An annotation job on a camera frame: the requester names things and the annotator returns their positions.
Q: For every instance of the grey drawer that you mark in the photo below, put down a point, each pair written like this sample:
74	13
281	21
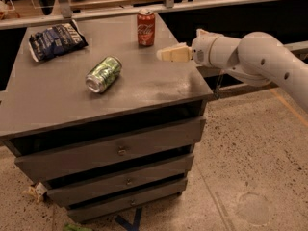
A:
121	181
129	200
56	163

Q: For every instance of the metal railing frame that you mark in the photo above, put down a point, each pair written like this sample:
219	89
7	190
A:
286	19

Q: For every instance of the middle grey drawer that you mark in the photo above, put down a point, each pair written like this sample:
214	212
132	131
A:
121	181

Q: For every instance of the grey drawer cabinet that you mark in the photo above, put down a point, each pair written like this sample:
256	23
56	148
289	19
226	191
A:
49	106

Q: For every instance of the green soda can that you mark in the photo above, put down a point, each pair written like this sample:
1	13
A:
103	74

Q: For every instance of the top grey drawer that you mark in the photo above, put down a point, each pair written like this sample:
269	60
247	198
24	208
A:
56	163

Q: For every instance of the crumpled tape scrap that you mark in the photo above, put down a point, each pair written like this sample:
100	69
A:
37	191

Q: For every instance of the blue chip bag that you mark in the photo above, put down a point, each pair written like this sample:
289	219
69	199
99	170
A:
55	41

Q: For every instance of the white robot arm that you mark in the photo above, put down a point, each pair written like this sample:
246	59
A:
257	59

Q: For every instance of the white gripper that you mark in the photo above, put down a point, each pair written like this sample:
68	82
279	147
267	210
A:
200	49

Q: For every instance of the bottom grey drawer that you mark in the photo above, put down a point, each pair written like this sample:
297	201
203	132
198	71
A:
129	200

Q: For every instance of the green object on floor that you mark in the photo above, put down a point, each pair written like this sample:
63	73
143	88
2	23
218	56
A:
73	227

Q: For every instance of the red coke can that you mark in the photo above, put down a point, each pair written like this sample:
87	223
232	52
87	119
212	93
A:
146	27

